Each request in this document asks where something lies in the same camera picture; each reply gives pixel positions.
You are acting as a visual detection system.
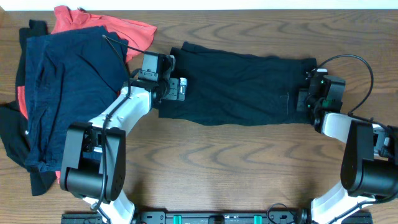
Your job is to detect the navy blue folded shorts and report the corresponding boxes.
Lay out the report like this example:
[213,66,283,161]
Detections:
[25,27,127,172]

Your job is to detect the red-orange garment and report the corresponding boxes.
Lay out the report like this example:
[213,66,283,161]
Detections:
[17,5,158,184]

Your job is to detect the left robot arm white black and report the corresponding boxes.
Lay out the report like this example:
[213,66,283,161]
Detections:
[60,78,187,223]

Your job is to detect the black mounting rail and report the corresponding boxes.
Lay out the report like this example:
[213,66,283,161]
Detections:
[60,210,373,224]

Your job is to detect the black shorts with white lining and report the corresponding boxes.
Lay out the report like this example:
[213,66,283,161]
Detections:
[157,42,317,126]

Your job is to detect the black garment under pile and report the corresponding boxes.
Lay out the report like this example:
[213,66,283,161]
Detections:
[1,19,57,196]

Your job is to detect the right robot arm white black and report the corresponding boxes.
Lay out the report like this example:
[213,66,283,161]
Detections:
[294,89,397,223]

